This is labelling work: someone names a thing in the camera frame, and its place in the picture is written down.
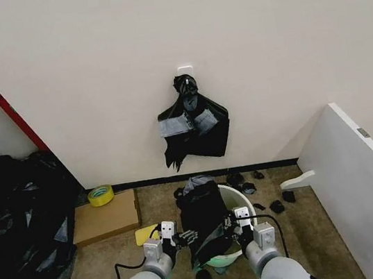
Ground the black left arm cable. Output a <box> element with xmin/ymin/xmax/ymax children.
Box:
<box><xmin>107</xmin><ymin>223</ymin><xmax>169</xmax><ymax>279</ymax></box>

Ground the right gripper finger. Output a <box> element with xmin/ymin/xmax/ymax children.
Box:
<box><xmin>220</xmin><ymin>224</ymin><xmax>239</xmax><ymax>241</ymax></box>
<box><xmin>219</xmin><ymin>214</ymin><xmax>238</xmax><ymax>230</ymax></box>

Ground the black garbage bag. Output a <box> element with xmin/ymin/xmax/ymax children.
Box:
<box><xmin>172</xmin><ymin>170</ymin><xmax>243</xmax><ymax>271</ymax></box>

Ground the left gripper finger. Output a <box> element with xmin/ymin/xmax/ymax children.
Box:
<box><xmin>176</xmin><ymin>235</ymin><xmax>199</xmax><ymax>250</ymax></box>
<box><xmin>174</xmin><ymin>228</ymin><xmax>200</xmax><ymax>242</ymax></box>

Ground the black bag with grey patches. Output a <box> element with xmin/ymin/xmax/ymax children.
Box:
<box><xmin>150</xmin><ymin>67</ymin><xmax>237</xmax><ymax>175</ymax></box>

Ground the yellow tape roll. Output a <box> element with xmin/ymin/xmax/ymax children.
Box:
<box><xmin>85</xmin><ymin>183</ymin><xmax>117</xmax><ymax>210</ymax></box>

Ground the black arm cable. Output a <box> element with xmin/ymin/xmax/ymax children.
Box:
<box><xmin>107</xmin><ymin>223</ymin><xmax>169</xmax><ymax>279</ymax></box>
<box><xmin>235</xmin><ymin>212</ymin><xmax>290</xmax><ymax>266</ymax></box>

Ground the pale yellow flat card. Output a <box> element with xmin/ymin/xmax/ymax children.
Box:
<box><xmin>133</xmin><ymin>223</ymin><xmax>163</xmax><ymax>248</ymax></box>

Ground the large black plastic bag pile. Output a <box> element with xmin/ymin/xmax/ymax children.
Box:
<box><xmin>0</xmin><ymin>144</ymin><xmax>91</xmax><ymax>279</ymax></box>

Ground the flat brown cardboard box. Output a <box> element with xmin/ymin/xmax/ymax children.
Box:
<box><xmin>66</xmin><ymin>187</ymin><xmax>146</xmax><ymax>249</ymax></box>

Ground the white wooden board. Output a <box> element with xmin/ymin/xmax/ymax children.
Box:
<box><xmin>288</xmin><ymin>96</ymin><xmax>373</xmax><ymax>279</ymax></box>

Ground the white round trash bin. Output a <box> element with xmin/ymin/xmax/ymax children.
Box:
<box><xmin>192</xmin><ymin>179</ymin><xmax>263</xmax><ymax>271</ymax></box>

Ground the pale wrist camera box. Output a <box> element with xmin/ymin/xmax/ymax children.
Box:
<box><xmin>232</xmin><ymin>205</ymin><xmax>253</xmax><ymax>226</ymax></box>
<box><xmin>158</xmin><ymin>219</ymin><xmax>179</xmax><ymax>239</ymax></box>

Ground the red metal frame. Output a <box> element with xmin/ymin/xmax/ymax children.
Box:
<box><xmin>0</xmin><ymin>79</ymin><xmax>51</xmax><ymax>162</ymax></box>

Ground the white curved plastic piece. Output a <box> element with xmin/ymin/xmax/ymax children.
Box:
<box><xmin>278</xmin><ymin>169</ymin><xmax>318</xmax><ymax>192</ymax></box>

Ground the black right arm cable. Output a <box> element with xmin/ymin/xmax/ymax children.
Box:
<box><xmin>235</xmin><ymin>212</ymin><xmax>290</xmax><ymax>266</ymax></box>

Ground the small grey-blue scrap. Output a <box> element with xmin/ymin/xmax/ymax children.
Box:
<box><xmin>211</xmin><ymin>264</ymin><xmax>229</xmax><ymax>277</ymax></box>

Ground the white wall hook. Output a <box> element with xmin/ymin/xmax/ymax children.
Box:
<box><xmin>176</xmin><ymin>63</ymin><xmax>195</xmax><ymax>77</ymax></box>

